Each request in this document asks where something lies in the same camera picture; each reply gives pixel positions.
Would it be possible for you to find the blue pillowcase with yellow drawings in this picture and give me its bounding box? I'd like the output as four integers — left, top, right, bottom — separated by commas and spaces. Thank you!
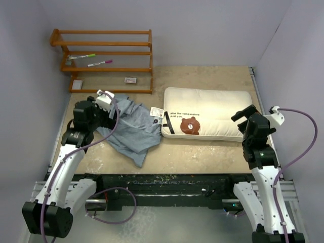
97, 94, 161, 168

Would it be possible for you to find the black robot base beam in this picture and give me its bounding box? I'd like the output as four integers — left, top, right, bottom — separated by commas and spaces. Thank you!
73, 174, 254, 211

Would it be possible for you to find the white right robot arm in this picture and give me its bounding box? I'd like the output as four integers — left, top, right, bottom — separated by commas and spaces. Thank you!
225, 105, 305, 242

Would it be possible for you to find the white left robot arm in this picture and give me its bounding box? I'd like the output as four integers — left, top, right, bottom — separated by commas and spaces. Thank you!
22, 90, 119, 238

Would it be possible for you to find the small white box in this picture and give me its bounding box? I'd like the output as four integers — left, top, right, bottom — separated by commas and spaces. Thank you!
71, 79, 83, 90

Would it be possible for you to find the orange wooden shelf rack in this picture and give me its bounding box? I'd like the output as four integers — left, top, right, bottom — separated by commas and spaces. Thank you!
50, 29, 153, 94

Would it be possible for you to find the pink capped marker pen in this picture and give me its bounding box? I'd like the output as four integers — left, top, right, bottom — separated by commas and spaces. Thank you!
87, 59, 113, 67

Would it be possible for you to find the green capped marker pen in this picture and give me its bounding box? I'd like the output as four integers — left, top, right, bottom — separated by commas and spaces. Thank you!
68, 54, 96, 60

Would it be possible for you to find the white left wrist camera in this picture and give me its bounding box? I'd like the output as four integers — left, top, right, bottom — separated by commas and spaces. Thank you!
95, 90, 115, 112

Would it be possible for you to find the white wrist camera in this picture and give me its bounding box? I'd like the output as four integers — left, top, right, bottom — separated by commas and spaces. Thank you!
264, 106, 285, 129
95, 90, 115, 112

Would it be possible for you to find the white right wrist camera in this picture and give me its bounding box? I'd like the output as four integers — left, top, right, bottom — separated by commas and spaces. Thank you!
264, 106, 285, 129

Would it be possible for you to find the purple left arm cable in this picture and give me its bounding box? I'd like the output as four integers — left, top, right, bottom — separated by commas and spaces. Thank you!
39, 92, 120, 243

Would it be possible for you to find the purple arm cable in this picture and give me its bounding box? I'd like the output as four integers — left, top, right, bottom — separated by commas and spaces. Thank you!
273, 108, 318, 243
39, 92, 120, 243

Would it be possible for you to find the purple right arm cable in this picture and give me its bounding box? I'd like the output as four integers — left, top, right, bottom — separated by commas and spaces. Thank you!
273, 108, 318, 243

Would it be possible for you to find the aluminium table edge rail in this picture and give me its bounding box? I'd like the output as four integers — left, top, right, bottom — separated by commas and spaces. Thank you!
249, 67, 295, 203

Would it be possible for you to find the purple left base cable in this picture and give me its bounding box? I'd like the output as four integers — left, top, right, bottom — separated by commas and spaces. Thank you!
85, 187, 137, 225

